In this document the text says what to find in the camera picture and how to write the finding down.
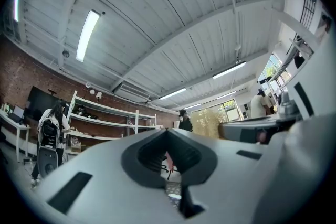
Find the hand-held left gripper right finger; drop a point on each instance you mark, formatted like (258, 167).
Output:
(231, 178)

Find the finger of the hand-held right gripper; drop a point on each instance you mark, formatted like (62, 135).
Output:
(317, 126)

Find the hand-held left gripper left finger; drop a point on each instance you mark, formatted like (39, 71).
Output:
(110, 178)

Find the white shelf unit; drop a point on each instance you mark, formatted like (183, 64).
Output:
(105, 123)

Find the pink draped chair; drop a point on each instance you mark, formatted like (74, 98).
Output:
(170, 160)

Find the pale box with round hole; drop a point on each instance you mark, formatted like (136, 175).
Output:
(47, 162)

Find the window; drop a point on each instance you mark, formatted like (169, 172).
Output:
(229, 110)
(270, 68)

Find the white ceiling light bar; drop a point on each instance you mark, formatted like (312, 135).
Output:
(226, 95)
(88, 34)
(172, 94)
(192, 106)
(228, 70)

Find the white ceiling air conditioner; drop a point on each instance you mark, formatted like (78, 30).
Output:
(131, 91)

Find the white desk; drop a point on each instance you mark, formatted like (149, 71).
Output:
(15, 126)

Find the open laptop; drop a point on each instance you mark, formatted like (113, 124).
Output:
(17, 114)

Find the white wall lamp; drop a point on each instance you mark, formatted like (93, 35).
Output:
(98, 95)

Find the black wall screen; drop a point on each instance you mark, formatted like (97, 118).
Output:
(42, 102)

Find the dome security camera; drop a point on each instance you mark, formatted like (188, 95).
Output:
(65, 54)

